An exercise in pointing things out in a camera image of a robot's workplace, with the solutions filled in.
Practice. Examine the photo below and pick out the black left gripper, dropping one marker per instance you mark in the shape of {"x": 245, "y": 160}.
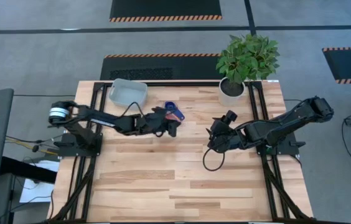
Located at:
{"x": 152, "y": 124}

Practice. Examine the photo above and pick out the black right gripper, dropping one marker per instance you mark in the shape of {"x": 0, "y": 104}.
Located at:
{"x": 225, "y": 137}

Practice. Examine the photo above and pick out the red measuring cup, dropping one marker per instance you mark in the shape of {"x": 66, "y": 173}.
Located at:
{"x": 170, "y": 117}

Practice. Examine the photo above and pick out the dark blue measuring cup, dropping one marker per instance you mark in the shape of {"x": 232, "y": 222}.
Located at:
{"x": 170, "y": 105}

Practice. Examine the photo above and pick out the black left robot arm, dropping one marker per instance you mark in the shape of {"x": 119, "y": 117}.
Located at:
{"x": 101, "y": 121}

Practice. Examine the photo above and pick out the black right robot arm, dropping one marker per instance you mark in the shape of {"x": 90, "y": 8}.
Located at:
{"x": 287, "y": 121}

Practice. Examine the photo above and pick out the grey plastic basket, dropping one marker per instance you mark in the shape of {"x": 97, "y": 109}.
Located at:
{"x": 129, "y": 93}

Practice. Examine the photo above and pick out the white plant pot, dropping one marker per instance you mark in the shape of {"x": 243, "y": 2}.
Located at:
{"x": 225, "y": 100}

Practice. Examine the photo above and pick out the black striped-edge floor mat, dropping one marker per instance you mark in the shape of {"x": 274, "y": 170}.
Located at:
{"x": 163, "y": 67}
{"x": 166, "y": 7}
{"x": 349, "y": 63}

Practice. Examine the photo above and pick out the green leafy plant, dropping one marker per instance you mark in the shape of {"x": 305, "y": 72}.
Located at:
{"x": 247, "y": 59}

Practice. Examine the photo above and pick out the white paper sheets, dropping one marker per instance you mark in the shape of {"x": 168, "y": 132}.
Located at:
{"x": 35, "y": 189}

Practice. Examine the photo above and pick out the black beam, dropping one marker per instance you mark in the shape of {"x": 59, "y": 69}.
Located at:
{"x": 26, "y": 169}

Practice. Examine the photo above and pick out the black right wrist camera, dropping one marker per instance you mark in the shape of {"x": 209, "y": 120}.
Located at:
{"x": 231, "y": 116}

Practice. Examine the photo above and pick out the black aluminium table frame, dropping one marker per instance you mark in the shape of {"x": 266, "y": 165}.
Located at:
{"x": 178, "y": 84}

